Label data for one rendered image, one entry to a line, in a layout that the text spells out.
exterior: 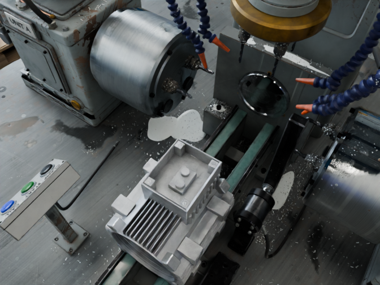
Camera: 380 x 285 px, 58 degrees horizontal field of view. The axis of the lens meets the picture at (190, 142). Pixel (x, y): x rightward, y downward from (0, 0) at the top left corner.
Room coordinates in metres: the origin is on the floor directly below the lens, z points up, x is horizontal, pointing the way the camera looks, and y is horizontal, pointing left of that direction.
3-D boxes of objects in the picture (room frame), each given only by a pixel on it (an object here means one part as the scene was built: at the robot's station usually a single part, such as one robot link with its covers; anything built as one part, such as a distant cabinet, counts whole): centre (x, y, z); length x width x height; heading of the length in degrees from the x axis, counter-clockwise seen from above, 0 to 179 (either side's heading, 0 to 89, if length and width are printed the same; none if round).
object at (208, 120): (0.65, -0.08, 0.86); 0.07 x 0.06 x 0.12; 57
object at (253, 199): (0.42, -0.27, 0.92); 0.45 x 0.13 x 0.24; 147
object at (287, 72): (0.67, -0.22, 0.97); 0.30 x 0.11 x 0.34; 57
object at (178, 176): (0.31, 0.01, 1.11); 0.12 x 0.11 x 0.07; 148
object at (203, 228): (0.27, 0.03, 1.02); 0.20 x 0.19 x 0.19; 148
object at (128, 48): (0.73, 0.16, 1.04); 0.37 x 0.25 x 0.25; 57
